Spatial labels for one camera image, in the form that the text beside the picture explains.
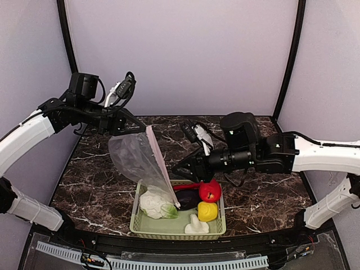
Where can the black right frame post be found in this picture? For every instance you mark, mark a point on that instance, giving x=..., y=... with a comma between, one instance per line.
x=300, y=13

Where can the black frame post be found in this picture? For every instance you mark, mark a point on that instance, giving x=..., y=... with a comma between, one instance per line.
x=300, y=13
x=65, y=30

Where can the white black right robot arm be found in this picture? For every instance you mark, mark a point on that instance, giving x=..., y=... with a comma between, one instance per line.
x=284, y=153

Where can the white mushroom toy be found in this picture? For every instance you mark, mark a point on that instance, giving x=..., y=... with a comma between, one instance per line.
x=196, y=226

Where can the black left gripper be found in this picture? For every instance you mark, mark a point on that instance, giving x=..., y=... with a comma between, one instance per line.
x=113, y=126

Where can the white cauliflower toy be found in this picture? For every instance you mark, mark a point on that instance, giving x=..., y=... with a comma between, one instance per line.
x=157, y=204

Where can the black left frame post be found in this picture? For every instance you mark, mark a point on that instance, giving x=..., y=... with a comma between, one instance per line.
x=65, y=30

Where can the purple eggplant toy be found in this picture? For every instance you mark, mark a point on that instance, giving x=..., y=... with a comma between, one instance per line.
x=188, y=199

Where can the red chili pepper toy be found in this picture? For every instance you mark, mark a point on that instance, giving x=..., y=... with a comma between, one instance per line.
x=191, y=186

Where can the white cable duct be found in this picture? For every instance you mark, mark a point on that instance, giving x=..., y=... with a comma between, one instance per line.
x=152, y=261

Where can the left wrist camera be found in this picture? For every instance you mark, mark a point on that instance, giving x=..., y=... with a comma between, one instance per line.
x=121, y=93

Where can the yellow bell pepper toy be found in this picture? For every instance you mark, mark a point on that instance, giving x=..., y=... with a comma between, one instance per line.
x=207, y=212

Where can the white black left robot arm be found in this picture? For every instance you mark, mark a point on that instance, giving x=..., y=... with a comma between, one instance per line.
x=76, y=106

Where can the green plastic basket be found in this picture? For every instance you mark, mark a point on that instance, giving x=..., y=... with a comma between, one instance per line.
x=173, y=229

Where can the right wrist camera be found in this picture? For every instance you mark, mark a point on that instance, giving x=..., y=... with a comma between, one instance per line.
x=196, y=133

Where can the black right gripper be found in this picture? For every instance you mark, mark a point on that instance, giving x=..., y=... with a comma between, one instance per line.
x=200, y=163

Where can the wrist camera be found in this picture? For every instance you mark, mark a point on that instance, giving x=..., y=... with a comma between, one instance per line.
x=121, y=93
x=196, y=133

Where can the clear zip top bag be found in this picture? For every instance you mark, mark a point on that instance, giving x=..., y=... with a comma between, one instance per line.
x=138, y=157

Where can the black front rail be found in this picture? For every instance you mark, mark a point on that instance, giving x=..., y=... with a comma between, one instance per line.
x=272, y=244

